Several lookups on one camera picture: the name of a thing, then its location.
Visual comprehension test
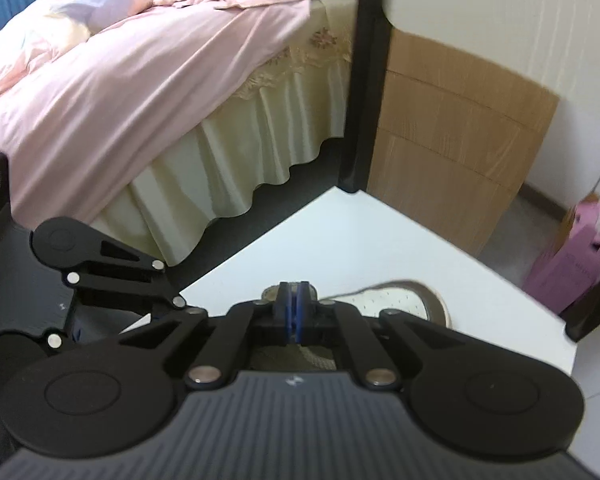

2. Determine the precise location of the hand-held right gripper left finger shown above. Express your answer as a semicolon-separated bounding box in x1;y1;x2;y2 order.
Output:
120;282;291;387

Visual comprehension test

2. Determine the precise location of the pastel patchwork quilt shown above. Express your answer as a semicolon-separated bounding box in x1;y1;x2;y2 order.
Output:
0;0;173;106

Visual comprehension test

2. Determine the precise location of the white and brown shoe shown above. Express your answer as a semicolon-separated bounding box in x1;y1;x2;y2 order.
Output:
252;280;453;372

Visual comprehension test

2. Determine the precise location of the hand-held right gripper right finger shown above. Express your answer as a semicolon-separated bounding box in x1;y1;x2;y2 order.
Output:
294;281;468;389

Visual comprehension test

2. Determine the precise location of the light wooden nightstand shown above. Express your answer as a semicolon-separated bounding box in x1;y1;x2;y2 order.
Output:
367;27;561;256

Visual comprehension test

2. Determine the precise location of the pink duvet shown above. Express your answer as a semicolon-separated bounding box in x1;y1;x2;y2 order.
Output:
0;0;361;231

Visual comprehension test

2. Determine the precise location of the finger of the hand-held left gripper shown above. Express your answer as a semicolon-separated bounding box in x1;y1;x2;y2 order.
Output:
45;327;88;361
67;240;186;317

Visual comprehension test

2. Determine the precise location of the pink cardboard box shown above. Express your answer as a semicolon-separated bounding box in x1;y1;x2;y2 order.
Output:
522;195;600;316

